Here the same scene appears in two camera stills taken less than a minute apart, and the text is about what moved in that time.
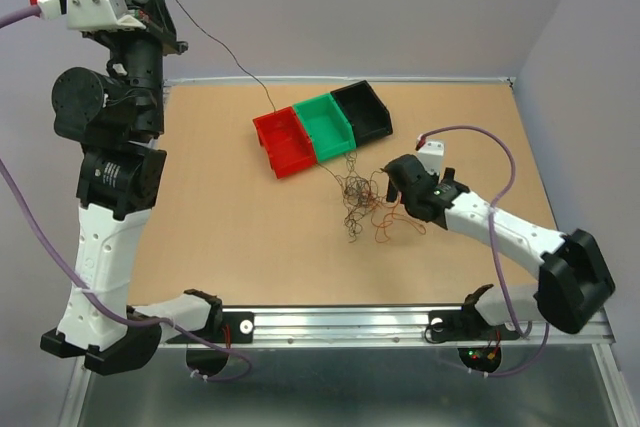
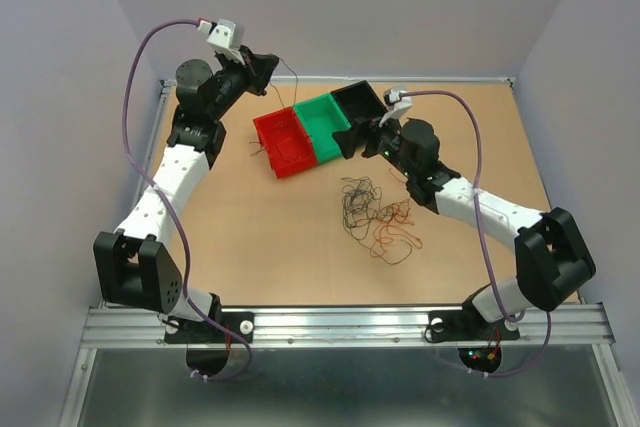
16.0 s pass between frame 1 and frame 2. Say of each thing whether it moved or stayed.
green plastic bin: stayed
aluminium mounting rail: stayed
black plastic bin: stayed
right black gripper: moved
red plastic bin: stayed
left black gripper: moved
